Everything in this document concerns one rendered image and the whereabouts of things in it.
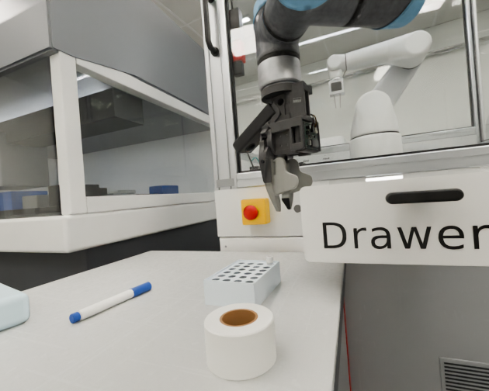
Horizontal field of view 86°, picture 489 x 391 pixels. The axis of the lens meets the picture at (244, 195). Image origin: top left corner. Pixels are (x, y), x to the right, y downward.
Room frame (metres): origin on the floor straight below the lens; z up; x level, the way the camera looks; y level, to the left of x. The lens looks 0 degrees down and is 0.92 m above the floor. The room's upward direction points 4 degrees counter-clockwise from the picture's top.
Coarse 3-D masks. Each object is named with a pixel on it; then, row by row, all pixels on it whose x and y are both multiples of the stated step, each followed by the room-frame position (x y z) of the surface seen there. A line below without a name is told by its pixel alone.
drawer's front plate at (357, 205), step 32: (320, 192) 0.37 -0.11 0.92; (352, 192) 0.36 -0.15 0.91; (384, 192) 0.34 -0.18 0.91; (480, 192) 0.30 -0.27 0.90; (320, 224) 0.37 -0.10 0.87; (352, 224) 0.36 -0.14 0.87; (384, 224) 0.34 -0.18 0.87; (416, 224) 0.33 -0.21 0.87; (448, 224) 0.32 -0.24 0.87; (480, 224) 0.30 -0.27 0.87; (320, 256) 0.37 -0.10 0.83; (352, 256) 0.36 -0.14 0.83; (384, 256) 0.34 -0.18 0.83; (416, 256) 0.33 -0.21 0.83; (448, 256) 0.32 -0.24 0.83; (480, 256) 0.31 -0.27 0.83
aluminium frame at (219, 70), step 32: (224, 0) 0.80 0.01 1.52; (224, 32) 0.79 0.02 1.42; (224, 64) 0.79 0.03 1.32; (224, 96) 0.80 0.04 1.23; (224, 128) 0.80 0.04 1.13; (224, 160) 0.80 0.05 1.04; (352, 160) 0.68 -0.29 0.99; (384, 160) 0.64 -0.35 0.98; (416, 160) 0.61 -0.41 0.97; (448, 160) 0.59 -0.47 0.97; (480, 160) 0.57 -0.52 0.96
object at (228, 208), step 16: (384, 176) 0.64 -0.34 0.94; (416, 176) 0.61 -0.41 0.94; (224, 192) 0.81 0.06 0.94; (240, 192) 0.79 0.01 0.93; (256, 192) 0.77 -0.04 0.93; (224, 208) 0.81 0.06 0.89; (240, 208) 0.79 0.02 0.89; (272, 208) 0.75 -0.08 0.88; (224, 224) 0.81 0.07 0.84; (240, 224) 0.79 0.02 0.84; (272, 224) 0.75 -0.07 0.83; (288, 224) 0.73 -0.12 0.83
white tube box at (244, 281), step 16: (224, 272) 0.45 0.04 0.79; (240, 272) 0.44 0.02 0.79; (256, 272) 0.43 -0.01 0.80; (272, 272) 0.44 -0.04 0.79; (208, 288) 0.40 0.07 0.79; (224, 288) 0.39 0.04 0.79; (240, 288) 0.38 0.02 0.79; (256, 288) 0.37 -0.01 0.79; (272, 288) 0.44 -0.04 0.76; (208, 304) 0.40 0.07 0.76; (224, 304) 0.39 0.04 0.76
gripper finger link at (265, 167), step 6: (264, 144) 0.44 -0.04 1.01; (264, 150) 0.44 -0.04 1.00; (270, 150) 0.45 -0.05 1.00; (258, 156) 0.44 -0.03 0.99; (264, 156) 0.44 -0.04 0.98; (270, 156) 0.45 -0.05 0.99; (264, 162) 0.45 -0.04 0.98; (270, 162) 0.44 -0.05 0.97; (264, 168) 0.44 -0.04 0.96; (270, 168) 0.44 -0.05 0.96; (264, 174) 0.45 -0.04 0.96; (270, 174) 0.44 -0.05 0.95; (264, 180) 0.45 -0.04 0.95; (270, 180) 0.44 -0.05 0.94
